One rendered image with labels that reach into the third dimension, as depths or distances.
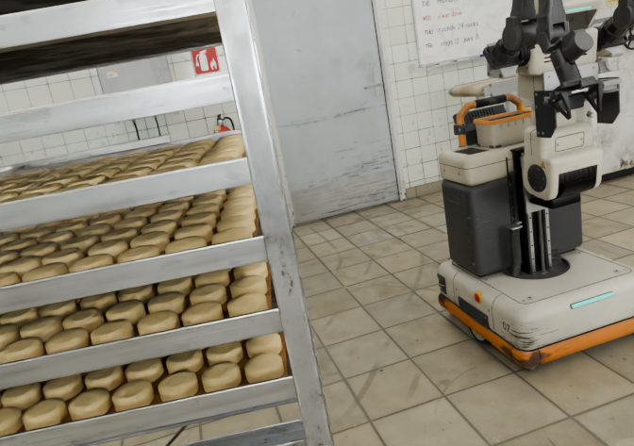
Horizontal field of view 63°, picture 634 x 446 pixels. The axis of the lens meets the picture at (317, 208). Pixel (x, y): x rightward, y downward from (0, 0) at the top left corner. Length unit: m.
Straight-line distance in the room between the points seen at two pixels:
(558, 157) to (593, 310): 0.60
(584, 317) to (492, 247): 0.42
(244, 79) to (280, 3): 3.93
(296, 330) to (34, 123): 0.35
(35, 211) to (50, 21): 0.20
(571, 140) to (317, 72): 2.77
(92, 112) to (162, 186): 0.10
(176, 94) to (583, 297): 1.86
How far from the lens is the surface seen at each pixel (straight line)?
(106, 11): 0.59
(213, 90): 0.57
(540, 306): 2.11
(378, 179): 4.69
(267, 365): 0.70
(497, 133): 2.26
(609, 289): 2.27
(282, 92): 4.39
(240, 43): 0.53
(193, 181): 0.58
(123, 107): 0.58
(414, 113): 4.74
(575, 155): 2.06
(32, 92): 4.38
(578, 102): 2.07
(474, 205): 2.20
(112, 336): 0.69
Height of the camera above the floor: 1.23
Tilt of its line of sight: 14 degrees down
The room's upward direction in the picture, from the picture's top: 10 degrees counter-clockwise
